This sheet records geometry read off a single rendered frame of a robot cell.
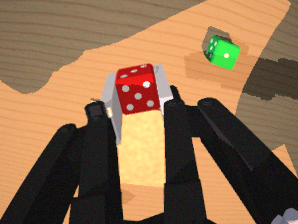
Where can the red die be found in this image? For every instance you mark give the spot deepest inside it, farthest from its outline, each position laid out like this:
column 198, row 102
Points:
column 137, row 90

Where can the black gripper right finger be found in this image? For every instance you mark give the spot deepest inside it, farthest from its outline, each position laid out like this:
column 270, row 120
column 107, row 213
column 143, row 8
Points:
column 264, row 184

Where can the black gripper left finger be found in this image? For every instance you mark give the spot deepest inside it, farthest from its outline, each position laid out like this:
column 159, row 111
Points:
column 45, row 195

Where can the tan flat mat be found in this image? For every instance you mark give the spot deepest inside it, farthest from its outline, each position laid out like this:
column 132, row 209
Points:
column 142, row 152

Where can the green die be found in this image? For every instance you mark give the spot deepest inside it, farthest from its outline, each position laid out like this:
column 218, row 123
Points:
column 222, row 53

